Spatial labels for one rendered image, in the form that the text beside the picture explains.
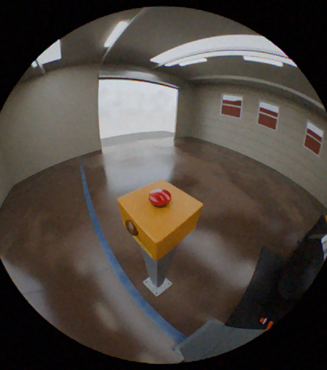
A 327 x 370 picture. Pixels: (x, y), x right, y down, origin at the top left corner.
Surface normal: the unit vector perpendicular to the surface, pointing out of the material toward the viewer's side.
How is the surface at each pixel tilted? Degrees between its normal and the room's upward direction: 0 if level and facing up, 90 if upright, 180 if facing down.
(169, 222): 0
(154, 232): 0
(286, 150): 90
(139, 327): 0
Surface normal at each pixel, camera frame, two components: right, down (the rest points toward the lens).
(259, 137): -0.77, 0.33
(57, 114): 0.64, 0.45
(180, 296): 0.04, -0.83
